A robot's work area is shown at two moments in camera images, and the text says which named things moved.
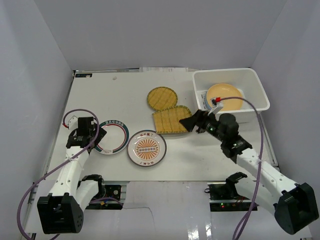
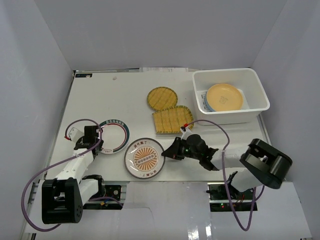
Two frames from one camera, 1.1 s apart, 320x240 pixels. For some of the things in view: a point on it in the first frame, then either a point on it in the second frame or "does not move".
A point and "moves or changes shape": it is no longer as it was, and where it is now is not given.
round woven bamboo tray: x=162 y=98 does not move
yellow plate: x=226 y=90 does not move
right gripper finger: x=195 y=120 to x=175 y=151
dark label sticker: x=82 y=75 does not move
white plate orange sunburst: x=146 y=148 moves or changes shape
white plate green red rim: x=115 y=140 does not move
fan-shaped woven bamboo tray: x=168 y=120 does not move
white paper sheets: x=163 y=69 does not move
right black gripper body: x=210 y=125 to x=187 y=153
